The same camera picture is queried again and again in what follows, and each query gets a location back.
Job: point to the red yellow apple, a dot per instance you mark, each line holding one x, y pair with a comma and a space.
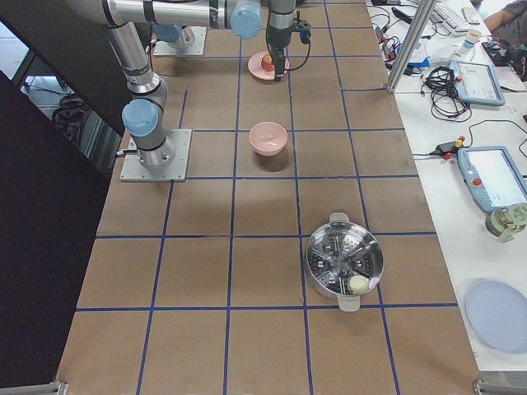
266, 63

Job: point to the far teach pendant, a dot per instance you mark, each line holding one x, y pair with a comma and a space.
477, 83

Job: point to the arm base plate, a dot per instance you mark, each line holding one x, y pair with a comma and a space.
179, 41
167, 163

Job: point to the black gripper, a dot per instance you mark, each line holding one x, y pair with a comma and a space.
277, 40

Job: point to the steel steamer pot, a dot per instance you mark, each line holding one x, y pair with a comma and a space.
337, 251

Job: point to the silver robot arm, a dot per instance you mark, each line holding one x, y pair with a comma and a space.
243, 16
143, 116

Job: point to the pink bowl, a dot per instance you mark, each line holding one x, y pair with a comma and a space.
268, 138

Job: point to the pink plate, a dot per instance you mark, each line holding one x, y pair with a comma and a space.
256, 70

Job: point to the teach pendant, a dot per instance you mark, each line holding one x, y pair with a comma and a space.
491, 176
477, 83

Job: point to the near teach pendant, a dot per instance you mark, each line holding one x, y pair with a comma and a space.
491, 176

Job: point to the white keyboard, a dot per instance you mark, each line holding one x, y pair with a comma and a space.
444, 15

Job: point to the glass jar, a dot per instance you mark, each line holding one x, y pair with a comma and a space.
506, 222

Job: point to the paper cup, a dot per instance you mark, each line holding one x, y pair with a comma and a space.
469, 42

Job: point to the aluminium frame post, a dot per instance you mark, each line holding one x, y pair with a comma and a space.
415, 30

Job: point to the blue plate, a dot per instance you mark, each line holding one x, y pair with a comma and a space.
497, 313

